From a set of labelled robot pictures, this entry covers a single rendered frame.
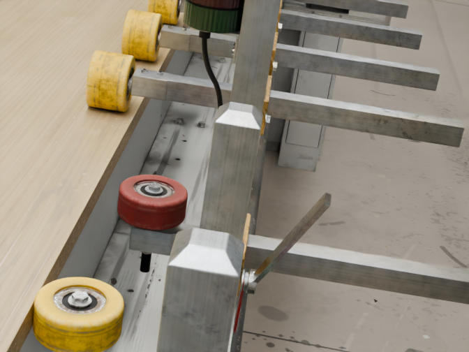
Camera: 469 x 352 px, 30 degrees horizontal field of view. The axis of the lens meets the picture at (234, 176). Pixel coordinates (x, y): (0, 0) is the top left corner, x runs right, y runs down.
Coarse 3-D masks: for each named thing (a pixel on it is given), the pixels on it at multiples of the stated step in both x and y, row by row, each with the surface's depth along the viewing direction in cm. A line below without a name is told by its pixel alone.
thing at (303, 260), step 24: (144, 240) 103; (168, 240) 102; (264, 240) 104; (288, 264) 102; (312, 264) 102; (336, 264) 102; (360, 264) 102; (384, 264) 103; (408, 264) 103; (432, 264) 104; (384, 288) 103; (408, 288) 103; (432, 288) 102; (456, 288) 102
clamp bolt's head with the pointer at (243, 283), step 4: (244, 272) 97; (244, 280) 96; (244, 284) 96; (240, 288) 97; (244, 288) 97; (256, 288) 97; (240, 296) 100; (240, 300) 100; (240, 304) 101; (236, 316) 104; (236, 320) 105; (236, 324) 105; (236, 328) 106
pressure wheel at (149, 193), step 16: (144, 176) 104; (160, 176) 105; (128, 192) 100; (144, 192) 101; (160, 192) 101; (176, 192) 101; (128, 208) 99; (144, 208) 98; (160, 208) 98; (176, 208) 100; (144, 224) 99; (160, 224) 99; (176, 224) 101; (144, 256) 105
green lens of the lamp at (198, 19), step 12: (192, 12) 86; (204, 12) 86; (216, 12) 86; (228, 12) 86; (240, 12) 87; (192, 24) 87; (204, 24) 86; (216, 24) 86; (228, 24) 87; (240, 24) 88
